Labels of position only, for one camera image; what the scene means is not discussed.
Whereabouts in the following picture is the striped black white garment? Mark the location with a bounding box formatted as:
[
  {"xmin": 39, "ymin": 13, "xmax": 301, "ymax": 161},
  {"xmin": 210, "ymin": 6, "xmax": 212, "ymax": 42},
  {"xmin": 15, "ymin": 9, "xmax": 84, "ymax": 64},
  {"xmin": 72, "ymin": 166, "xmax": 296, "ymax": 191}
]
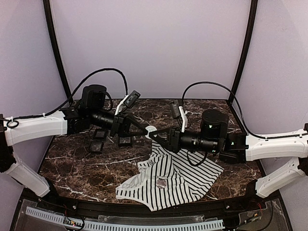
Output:
[{"xmin": 115, "ymin": 142, "xmax": 224, "ymax": 212}]

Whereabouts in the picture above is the purple round brooch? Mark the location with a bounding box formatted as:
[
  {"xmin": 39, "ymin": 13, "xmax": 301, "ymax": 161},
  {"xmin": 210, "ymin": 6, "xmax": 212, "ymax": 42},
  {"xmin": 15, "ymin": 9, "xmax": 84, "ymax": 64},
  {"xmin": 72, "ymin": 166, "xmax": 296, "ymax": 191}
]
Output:
[{"xmin": 155, "ymin": 178, "xmax": 167, "ymax": 189}]

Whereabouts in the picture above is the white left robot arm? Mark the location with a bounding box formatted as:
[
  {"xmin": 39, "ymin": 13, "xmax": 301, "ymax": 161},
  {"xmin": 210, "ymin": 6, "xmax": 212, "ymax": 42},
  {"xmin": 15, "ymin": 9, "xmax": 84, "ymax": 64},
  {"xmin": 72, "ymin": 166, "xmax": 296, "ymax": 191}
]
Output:
[{"xmin": 0, "ymin": 85, "xmax": 148, "ymax": 198}]

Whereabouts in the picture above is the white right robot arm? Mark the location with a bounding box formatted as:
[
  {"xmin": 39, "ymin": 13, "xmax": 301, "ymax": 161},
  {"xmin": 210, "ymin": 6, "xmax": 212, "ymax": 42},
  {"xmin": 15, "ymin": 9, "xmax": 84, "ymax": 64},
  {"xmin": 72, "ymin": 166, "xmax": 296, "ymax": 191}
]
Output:
[{"xmin": 148, "ymin": 109, "xmax": 308, "ymax": 198}]

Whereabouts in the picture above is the black square box right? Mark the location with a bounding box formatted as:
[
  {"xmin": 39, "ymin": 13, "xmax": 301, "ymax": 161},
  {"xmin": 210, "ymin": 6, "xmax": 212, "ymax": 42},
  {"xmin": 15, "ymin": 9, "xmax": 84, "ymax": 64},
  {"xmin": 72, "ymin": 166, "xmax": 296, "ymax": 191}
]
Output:
[{"xmin": 117, "ymin": 137, "xmax": 133, "ymax": 147}]

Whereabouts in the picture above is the black square box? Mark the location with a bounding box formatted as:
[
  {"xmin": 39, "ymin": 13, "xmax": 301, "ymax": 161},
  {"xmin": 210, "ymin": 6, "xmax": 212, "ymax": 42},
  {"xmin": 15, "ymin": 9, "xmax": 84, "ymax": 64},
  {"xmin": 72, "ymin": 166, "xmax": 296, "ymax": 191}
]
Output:
[
  {"xmin": 117, "ymin": 137, "xmax": 133, "ymax": 147},
  {"xmin": 92, "ymin": 129, "xmax": 108, "ymax": 140},
  {"xmin": 89, "ymin": 141, "xmax": 104, "ymax": 154}
]

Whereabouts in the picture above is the black square box rear left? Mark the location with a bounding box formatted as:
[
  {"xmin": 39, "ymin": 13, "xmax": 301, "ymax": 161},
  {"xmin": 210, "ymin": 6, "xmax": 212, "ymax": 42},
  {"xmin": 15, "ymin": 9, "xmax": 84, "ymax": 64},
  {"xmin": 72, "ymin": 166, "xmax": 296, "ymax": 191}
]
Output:
[{"xmin": 92, "ymin": 129, "xmax": 108, "ymax": 140}]

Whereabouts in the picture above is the black square box front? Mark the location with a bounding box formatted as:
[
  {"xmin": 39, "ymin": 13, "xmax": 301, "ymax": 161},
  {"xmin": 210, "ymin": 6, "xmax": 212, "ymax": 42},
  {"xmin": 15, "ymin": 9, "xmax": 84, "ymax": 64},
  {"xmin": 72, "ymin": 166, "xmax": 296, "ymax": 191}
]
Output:
[{"xmin": 89, "ymin": 141, "xmax": 104, "ymax": 154}]

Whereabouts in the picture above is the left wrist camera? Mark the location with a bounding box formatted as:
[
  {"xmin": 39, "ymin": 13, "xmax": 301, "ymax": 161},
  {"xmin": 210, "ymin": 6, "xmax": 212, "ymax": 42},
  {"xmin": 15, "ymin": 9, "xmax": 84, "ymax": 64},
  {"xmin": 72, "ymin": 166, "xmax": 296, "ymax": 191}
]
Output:
[{"xmin": 115, "ymin": 90, "xmax": 141, "ymax": 115}]

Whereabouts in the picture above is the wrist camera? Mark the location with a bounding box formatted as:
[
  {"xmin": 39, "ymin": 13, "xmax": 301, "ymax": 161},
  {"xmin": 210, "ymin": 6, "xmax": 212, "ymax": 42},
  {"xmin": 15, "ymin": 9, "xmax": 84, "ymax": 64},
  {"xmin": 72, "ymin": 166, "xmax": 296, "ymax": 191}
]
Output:
[
  {"xmin": 170, "ymin": 100, "xmax": 188, "ymax": 132},
  {"xmin": 115, "ymin": 90, "xmax": 141, "ymax": 115}
]

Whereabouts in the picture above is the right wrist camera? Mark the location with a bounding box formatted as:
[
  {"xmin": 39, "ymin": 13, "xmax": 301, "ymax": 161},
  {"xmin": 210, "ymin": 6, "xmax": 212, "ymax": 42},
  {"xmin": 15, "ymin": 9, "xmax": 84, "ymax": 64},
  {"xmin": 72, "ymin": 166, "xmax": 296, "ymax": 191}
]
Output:
[{"xmin": 170, "ymin": 100, "xmax": 188, "ymax": 132}]

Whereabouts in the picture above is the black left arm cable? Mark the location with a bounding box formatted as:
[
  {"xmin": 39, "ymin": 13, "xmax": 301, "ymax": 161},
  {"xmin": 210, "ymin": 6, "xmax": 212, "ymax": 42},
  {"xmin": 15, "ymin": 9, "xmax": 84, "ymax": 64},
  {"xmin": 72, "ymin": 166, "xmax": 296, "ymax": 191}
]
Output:
[{"xmin": 0, "ymin": 68, "xmax": 128, "ymax": 128}]

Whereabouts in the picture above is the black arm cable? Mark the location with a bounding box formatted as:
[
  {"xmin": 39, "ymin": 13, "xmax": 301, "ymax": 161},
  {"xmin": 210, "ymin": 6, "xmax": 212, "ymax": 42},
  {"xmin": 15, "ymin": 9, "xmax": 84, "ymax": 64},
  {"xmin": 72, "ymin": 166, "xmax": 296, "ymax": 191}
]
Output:
[
  {"xmin": 181, "ymin": 82, "xmax": 308, "ymax": 140},
  {"xmin": 0, "ymin": 68, "xmax": 128, "ymax": 128}
]

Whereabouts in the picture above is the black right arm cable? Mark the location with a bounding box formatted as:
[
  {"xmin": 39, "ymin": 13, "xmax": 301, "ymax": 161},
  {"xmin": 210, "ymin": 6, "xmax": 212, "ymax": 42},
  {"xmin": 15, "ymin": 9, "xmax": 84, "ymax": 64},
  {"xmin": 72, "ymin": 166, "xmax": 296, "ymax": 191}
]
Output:
[{"xmin": 181, "ymin": 82, "xmax": 308, "ymax": 140}]

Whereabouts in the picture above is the black front table rail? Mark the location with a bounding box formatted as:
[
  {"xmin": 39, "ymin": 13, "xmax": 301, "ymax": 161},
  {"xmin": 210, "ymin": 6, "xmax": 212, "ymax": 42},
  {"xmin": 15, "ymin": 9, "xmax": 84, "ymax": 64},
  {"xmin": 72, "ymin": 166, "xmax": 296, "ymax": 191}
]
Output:
[{"xmin": 14, "ymin": 189, "xmax": 286, "ymax": 219}]

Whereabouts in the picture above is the white slotted cable duct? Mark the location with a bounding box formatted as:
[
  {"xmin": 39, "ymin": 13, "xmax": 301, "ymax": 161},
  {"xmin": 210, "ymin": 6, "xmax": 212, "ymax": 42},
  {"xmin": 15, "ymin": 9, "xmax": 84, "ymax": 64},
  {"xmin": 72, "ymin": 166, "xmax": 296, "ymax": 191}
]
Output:
[{"xmin": 23, "ymin": 206, "xmax": 225, "ymax": 231}]

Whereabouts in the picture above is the black left frame post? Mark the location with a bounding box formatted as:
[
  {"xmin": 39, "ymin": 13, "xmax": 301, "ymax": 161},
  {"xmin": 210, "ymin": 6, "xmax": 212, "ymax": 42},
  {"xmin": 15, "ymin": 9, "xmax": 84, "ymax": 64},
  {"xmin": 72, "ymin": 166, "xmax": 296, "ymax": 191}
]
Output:
[{"xmin": 43, "ymin": 0, "xmax": 71, "ymax": 99}]

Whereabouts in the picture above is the black frame post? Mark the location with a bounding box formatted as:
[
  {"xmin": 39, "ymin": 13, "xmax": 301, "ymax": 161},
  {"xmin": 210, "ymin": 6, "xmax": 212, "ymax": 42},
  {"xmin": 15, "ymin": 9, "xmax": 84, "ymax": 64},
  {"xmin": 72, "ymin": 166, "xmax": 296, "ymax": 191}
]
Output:
[
  {"xmin": 43, "ymin": 0, "xmax": 71, "ymax": 99},
  {"xmin": 228, "ymin": 0, "xmax": 258, "ymax": 105}
]

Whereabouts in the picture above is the black right frame post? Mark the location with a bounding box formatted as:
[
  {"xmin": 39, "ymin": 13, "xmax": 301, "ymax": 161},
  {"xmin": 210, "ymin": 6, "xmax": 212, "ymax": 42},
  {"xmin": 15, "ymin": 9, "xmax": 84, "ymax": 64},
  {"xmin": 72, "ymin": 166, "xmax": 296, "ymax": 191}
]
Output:
[{"xmin": 228, "ymin": 0, "xmax": 258, "ymax": 105}]

